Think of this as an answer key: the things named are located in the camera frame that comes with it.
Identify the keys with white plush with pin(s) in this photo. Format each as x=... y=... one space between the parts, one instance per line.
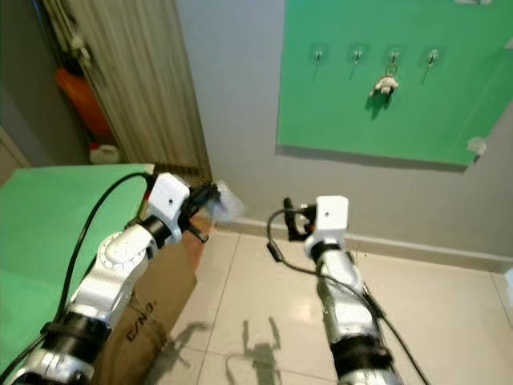
x=385 y=84

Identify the grey wood grain door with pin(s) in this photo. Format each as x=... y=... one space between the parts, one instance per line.
x=140 y=80

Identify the brown cardboard box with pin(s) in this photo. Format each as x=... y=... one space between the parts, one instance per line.
x=152 y=321

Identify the green table board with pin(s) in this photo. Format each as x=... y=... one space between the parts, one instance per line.
x=40 y=241

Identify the green wall board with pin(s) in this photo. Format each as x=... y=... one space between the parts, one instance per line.
x=337 y=112

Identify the clear plastic key pouch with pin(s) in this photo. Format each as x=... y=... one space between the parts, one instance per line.
x=228 y=207

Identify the white jug with red cap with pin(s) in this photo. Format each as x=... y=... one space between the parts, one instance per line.
x=104 y=154

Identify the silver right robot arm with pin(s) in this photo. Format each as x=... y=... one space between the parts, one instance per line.
x=345 y=297

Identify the white black hanging bundle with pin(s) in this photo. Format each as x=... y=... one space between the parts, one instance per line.
x=80 y=50

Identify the grey wall baseboard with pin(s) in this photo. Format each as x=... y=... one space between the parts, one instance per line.
x=409 y=245

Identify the orange bag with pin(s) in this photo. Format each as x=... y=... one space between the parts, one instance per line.
x=80 y=100

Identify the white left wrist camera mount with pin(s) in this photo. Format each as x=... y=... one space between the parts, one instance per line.
x=167 y=196

